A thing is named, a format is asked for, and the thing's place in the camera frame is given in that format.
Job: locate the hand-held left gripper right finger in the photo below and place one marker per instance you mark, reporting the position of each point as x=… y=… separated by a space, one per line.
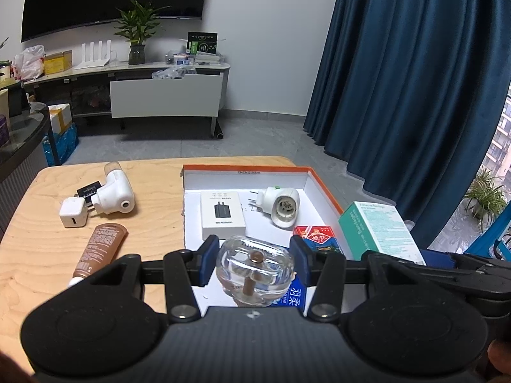
x=299 y=260

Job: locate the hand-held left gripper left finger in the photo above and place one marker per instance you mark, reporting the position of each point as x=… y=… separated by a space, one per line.
x=207 y=259

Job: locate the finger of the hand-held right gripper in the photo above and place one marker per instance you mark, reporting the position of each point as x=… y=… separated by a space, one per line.
x=437 y=258

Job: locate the red playing card box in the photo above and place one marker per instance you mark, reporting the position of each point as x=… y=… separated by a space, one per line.
x=319 y=239

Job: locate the blue tin box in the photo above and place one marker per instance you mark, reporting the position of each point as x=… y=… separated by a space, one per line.
x=296 y=297

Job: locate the clear glass liquid bottle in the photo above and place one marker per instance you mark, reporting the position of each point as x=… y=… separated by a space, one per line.
x=255 y=265

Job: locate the white charger package box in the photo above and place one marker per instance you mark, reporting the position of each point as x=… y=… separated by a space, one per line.
x=221 y=215

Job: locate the white plug-in vaporizer green button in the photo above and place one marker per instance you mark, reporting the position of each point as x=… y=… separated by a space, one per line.
x=281 y=206

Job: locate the teal cardboard box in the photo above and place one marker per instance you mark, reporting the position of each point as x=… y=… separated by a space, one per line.
x=379 y=227

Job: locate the orange-edged white box lid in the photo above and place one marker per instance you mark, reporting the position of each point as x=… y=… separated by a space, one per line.
x=255 y=181

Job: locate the white plug-in vaporizer with bottle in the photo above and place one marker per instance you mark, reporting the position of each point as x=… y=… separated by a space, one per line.
x=115 y=198

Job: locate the blue plastic object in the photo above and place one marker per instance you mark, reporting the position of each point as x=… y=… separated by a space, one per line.
x=495 y=235

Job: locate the potted plants outside window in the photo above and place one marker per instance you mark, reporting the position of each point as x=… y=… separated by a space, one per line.
x=485 y=199

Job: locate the brown tube with white cap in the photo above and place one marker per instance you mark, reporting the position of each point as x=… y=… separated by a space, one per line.
x=99 y=252

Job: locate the black power adapter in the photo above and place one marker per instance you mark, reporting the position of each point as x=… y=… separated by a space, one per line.
x=88 y=191

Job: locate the white cube charger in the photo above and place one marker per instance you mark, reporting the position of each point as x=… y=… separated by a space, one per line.
x=74 y=216

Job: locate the white TV stand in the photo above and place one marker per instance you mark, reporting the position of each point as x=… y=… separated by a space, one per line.
x=159 y=95

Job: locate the blue curtain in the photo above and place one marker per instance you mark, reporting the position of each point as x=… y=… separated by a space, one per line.
x=399 y=87

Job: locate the blue plastic bag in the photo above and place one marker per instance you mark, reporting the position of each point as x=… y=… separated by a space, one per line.
x=60 y=147

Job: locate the clear plastic bag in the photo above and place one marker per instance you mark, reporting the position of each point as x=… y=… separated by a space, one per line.
x=169 y=74

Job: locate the pile of small packets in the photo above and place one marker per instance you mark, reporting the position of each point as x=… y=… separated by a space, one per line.
x=179 y=58

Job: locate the white cardboard box yellow tape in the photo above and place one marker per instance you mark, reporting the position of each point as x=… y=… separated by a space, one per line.
x=60 y=117

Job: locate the black glass coffee table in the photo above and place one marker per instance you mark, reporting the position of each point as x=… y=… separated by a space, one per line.
x=24 y=159

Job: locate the black and green box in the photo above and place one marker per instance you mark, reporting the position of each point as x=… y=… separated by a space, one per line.
x=203 y=43

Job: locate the white router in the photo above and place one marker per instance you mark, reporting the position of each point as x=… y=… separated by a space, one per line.
x=94 y=58

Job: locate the green plant in glass vase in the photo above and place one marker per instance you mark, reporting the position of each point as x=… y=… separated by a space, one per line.
x=137 y=38

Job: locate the white and red plastic bag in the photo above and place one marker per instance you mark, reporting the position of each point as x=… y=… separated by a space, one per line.
x=28 y=63

